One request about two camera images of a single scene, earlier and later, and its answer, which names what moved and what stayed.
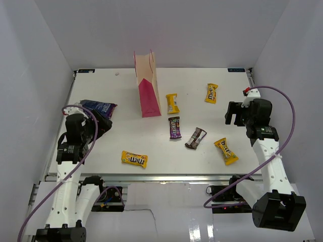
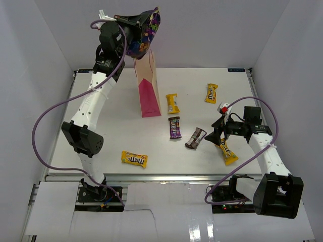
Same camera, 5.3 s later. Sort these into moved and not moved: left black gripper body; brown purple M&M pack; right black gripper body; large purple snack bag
Moved: large purple snack bag; left black gripper body; right black gripper body
Not moved: brown purple M&M pack
